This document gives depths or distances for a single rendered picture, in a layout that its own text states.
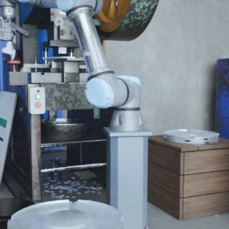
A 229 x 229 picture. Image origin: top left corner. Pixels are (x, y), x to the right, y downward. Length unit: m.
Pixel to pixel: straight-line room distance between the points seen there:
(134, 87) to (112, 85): 0.13
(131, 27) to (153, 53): 1.69
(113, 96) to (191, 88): 2.81
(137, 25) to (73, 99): 0.60
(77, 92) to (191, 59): 2.33
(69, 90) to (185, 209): 0.88
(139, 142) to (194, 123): 2.74
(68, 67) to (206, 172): 0.94
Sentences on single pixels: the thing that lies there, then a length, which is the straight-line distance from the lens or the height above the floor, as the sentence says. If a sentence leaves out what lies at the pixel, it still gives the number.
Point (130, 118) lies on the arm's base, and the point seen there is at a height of 0.50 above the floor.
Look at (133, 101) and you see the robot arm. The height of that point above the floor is 0.58.
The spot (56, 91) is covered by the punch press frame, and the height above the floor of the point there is 0.60.
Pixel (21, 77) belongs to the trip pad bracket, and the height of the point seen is 0.68.
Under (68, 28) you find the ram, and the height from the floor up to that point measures 0.96.
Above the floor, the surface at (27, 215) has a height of 0.31.
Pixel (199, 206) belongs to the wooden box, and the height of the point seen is 0.06.
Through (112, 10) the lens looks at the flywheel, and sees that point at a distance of 2.52.
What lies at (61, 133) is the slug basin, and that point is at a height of 0.35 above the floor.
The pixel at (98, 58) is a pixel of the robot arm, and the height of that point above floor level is 0.75.
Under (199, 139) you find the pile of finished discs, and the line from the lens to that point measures 1.88.
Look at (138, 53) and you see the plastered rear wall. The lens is 3.84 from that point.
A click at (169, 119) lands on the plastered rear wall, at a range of 4.06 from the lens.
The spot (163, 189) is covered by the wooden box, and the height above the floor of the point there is 0.11.
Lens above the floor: 0.66
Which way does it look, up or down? 6 degrees down
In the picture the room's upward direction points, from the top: straight up
